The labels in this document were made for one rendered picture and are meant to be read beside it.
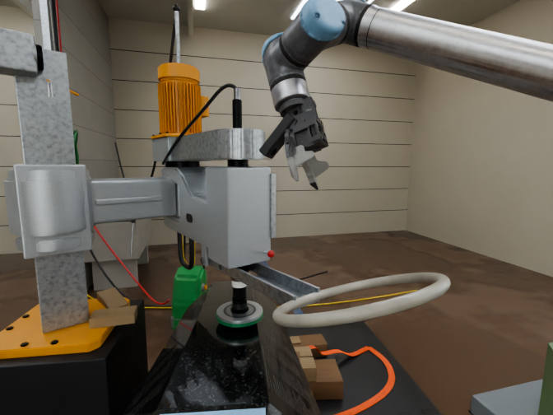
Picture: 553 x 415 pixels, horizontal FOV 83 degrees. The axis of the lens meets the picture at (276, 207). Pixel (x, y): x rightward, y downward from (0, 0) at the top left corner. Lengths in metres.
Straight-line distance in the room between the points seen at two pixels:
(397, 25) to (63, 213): 1.46
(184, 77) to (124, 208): 0.78
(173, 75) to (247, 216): 0.96
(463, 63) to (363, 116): 6.49
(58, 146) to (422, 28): 1.49
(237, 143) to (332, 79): 5.87
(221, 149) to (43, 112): 0.82
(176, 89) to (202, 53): 4.61
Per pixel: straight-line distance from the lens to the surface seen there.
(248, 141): 1.26
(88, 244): 1.74
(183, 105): 1.90
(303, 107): 0.76
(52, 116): 1.74
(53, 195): 1.65
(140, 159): 6.27
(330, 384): 2.38
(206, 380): 1.24
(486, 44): 0.76
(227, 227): 1.27
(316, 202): 6.75
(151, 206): 1.82
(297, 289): 1.22
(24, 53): 1.69
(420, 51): 0.78
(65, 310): 1.86
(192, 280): 3.04
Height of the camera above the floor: 1.57
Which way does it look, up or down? 8 degrees down
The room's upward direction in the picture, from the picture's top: straight up
